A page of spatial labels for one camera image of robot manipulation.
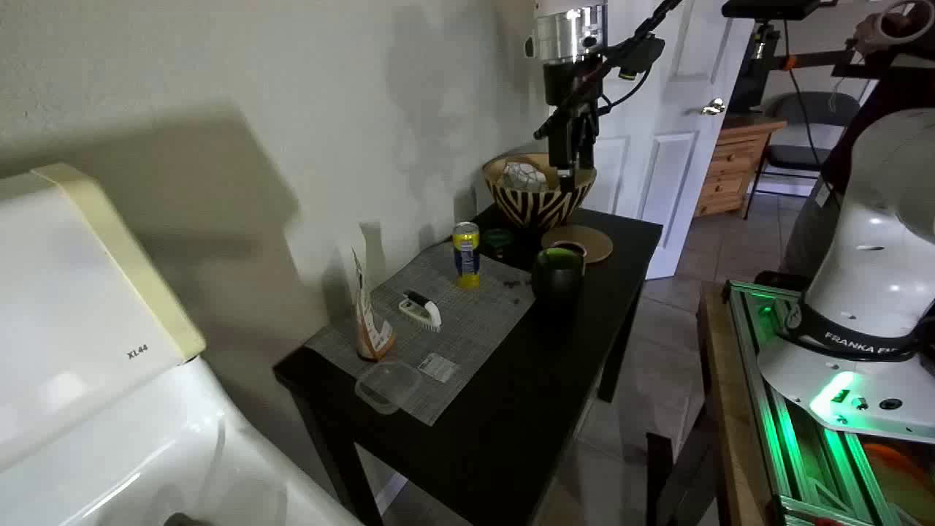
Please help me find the clear plastic bag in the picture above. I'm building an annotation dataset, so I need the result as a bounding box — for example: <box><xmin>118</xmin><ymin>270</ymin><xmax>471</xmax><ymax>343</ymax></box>
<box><xmin>347</xmin><ymin>244</ymin><xmax>401</xmax><ymax>364</ymax></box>

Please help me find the beige tape roll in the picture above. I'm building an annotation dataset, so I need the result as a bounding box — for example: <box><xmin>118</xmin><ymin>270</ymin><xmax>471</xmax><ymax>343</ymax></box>
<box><xmin>851</xmin><ymin>0</ymin><xmax>935</xmax><ymax>54</ymax></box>

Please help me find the black folding chair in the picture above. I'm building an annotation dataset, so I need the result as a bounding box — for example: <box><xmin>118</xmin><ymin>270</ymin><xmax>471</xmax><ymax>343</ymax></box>
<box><xmin>752</xmin><ymin>89</ymin><xmax>866</xmax><ymax>200</ymax></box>

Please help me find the black camera stand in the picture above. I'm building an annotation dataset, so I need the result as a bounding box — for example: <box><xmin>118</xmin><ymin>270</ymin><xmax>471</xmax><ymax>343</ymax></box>
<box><xmin>718</xmin><ymin>0</ymin><xmax>851</xmax><ymax>118</ymax></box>

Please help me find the white appliance lid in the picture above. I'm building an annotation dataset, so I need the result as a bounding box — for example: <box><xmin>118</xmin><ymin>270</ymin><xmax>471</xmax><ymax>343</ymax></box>
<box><xmin>0</xmin><ymin>161</ymin><xmax>211</xmax><ymax>473</ymax></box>

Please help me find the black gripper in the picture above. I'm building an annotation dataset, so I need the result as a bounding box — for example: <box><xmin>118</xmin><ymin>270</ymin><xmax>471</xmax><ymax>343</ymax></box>
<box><xmin>536</xmin><ymin>54</ymin><xmax>607</xmax><ymax>193</ymax></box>

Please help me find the grey grid mat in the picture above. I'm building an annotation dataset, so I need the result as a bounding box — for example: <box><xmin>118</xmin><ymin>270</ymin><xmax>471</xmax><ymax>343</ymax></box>
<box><xmin>314</xmin><ymin>240</ymin><xmax>542</xmax><ymax>428</ymax></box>

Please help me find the black wooden table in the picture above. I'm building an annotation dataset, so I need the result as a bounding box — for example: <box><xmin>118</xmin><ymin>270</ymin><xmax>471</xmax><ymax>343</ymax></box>
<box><xmin>271</xmin><ymin>200</ymin><xmax>667</xmax><ymax>526</ymax></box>

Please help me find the small clear plastic square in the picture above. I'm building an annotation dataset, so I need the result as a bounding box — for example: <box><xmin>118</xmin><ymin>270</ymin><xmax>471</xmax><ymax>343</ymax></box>
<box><xmin>419</xmin><ymin>351</ymin><xmax>463</xmax><ymax>386</ymax></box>

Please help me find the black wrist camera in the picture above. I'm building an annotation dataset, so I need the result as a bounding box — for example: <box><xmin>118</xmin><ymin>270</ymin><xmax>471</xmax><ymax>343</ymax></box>
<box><xmin>610</xmin><ymin>32</ymin><xmax>670</xmax><ymax>80</ymax></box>

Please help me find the white panel door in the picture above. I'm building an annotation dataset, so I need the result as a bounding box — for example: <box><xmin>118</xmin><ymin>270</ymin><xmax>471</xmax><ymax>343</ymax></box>
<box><xmin>582</xmin><ymin>0</ymin><xmax>759</xmax><ymax>283</ymax></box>

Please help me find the wooden workbench top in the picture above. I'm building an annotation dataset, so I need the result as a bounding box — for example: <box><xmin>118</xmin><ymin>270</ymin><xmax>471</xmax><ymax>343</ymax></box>
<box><xmin>695</xmin><ymin>279</ymin><xmax>783</xmax><ymax>526</ymax></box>

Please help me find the dark mug with green rim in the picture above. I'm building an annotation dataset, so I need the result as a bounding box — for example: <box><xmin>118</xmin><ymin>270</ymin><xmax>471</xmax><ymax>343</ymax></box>
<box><xmin>530</xmin><ymin>240</ymin><xmax>591</xmax><ymax>314</ymax></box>

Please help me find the round wooden coaster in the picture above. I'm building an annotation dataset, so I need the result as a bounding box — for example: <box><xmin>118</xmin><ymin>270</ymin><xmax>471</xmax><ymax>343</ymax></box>
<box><xmin>537</xmin><ymin>221</ymin><xmax>616</xmax><ymax>266</ymax></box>

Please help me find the wooden drawer dresser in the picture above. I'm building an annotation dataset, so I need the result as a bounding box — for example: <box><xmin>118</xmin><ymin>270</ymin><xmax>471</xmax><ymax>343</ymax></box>
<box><xmin>692</xmin><ymin>113</ymin><xmax>788</xmax><ymax>218</ymax></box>

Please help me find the white crumpled item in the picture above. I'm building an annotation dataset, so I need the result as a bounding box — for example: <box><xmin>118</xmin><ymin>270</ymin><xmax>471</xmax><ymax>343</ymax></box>
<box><xmin>501</xmin><ymin>158</ymin><xmax>556</xmax><ymax>194</ymax></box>

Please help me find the striped wooden bowl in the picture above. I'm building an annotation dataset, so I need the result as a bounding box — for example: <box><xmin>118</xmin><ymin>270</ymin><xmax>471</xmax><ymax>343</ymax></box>
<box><xmin>480</xmin><ymin>149</ymin><xmax>598</xmax><ymax>232</ymax></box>

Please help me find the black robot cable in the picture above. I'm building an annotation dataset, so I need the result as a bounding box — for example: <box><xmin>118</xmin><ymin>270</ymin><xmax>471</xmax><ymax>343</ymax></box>
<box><xmin>594</xmin><ymin>0</ymin><xmax>688</xmax><ymax>117</ymax></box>

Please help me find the white appliance body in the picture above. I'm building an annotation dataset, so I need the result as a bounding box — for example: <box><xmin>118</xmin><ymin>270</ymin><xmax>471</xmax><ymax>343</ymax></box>
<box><xmin>0</xmin><ymin>352</ymin><xmax>365</xmax><ymax>526</ymax></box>

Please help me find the small dark green object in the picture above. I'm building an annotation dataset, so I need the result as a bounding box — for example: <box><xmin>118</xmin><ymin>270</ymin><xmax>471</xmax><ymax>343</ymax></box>
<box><xmin>483</xmin><ymin>224</ymin><xmax>517</xmax><ymax>257</ymax></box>

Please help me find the green metal robot mount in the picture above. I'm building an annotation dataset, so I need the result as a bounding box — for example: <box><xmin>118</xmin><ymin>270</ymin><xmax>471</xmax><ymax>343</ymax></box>
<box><xmin>724</xmin><ymin>276</ymin><xmax>935</xmax><ymax>526</ymax></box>

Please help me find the yellow and blue can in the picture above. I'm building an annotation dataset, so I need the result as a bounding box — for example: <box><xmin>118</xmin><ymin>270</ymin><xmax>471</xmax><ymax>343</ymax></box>
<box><xmin>449</xmin><ymin>218</ymin><xmax>486</xmax><ymax>291</ymax></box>

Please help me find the white tape dispenser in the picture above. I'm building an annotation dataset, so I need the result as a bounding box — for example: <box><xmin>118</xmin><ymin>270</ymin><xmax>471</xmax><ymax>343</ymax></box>
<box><xmin>395</xmin><ymin>286</ymin><xmax>445</xmax><ymax>333</ymax></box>

